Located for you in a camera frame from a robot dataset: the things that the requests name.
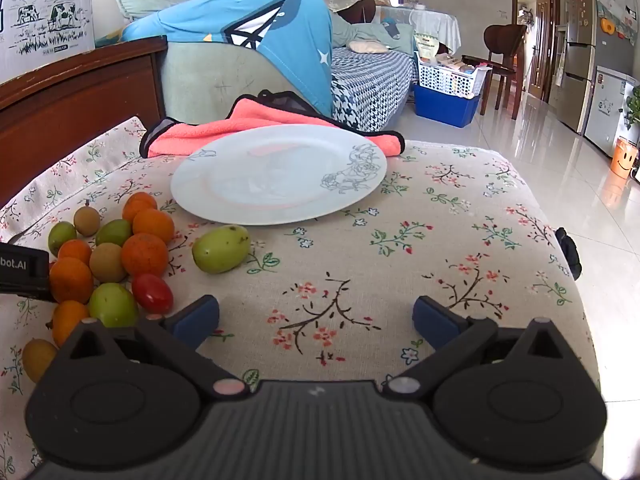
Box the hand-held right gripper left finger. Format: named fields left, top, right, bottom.
left=50, top=295, right=251, bottom=401

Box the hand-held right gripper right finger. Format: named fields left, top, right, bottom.
left=382, top=296, right=583, bottom=396

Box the red cherry tomato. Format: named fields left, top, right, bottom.
left=131, top=273, right=175, bottom=313

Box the large green jujube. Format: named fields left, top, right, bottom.
left=192, top=225, right=251, bottom=275

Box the pile of small oranges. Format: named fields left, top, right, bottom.
left=48, top=191, right=176, bottom=348

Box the brown longan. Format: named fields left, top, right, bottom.
left=89, top=242, right=127, bottom=283
left=21, top=338, right=58, bottom=383
left=73, top=201, right=101, bottom=237

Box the white floral plate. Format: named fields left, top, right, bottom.
left=170, top=124, right=388, bottom=226

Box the floral table cloth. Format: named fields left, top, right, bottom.
left=0, top=116, right=601, bottom=461

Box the brown wooden cabinet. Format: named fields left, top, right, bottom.
left=0, top=36, right=168, bottom=208

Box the pink towel with black trim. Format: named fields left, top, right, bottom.
left=139, top=90, right=406, bottom=158

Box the blue plastic bin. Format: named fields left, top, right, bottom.
left=412, top=84, right=483, bottom=128

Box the pale green sofa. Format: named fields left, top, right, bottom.
left=160, top=0, right=418, bottom=133

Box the white plastic basket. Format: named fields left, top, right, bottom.
left=417, top=57, right=493, bottom=100

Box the orange smiley bucket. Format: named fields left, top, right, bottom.
left=610, top=136, right=640, bottom=178

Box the teal patterned cushion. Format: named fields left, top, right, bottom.
left=95, top=27, right=126, bottom=48

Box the cow print cardboard box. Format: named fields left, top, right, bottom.
left=0, top=0, right=96, bottom=86

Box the small white freezer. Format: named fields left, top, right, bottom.
left=584, top=65, right=640, bottom=156

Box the cream cushion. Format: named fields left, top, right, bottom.
left=347, top=39, right=390, bottom=54

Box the dark wooden chair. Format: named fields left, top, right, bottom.
left=461, top=24, right=528, bottom=121

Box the brown wooden door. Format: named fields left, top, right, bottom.
left=510, top=0, right=563, bottom=106

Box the green potted plant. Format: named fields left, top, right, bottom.
left=625, top=85, right=640, bottom=131

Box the table with white cloth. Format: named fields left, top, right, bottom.
left=395, top=7, right=462, bottom=53

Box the silver refrigerator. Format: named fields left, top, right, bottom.
left=555, top=0, right=640, bottom=136

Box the pale green pillow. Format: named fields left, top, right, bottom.
left=114, top=0, right=221, bottom=23

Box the blue patterned cushion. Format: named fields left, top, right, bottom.
left=121, top=0, right=335, bottom=116

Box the pale green sofa throw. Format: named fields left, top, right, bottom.
left=330, top=10, right=416, bottom=53

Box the brown cushion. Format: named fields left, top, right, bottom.
left=340, top=0, right=377, bottom=26

